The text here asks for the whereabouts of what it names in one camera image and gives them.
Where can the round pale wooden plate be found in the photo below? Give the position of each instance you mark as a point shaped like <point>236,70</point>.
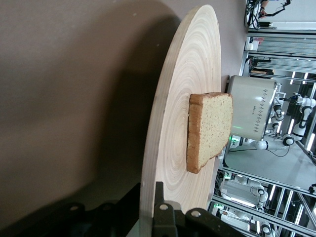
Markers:
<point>177,98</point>

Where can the brown table cover sheet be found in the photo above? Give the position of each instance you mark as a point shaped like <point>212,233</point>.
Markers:
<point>74,74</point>

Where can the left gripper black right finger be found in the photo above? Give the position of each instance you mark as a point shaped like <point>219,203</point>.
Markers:
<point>168,222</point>

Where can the cream white toaster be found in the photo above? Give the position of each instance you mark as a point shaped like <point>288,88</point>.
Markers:
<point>249,108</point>

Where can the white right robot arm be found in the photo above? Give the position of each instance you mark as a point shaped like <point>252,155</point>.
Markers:
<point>238,216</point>

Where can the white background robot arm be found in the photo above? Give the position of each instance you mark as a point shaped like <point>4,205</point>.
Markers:
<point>259,145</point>
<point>277,116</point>
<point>261,192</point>

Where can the aluminium frame rack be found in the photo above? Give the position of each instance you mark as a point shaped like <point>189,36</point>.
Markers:
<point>244,64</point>

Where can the slice of brown-crust bread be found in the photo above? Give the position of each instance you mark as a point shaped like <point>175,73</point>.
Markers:
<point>212,128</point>

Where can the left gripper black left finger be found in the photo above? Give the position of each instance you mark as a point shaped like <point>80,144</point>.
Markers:
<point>111,219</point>

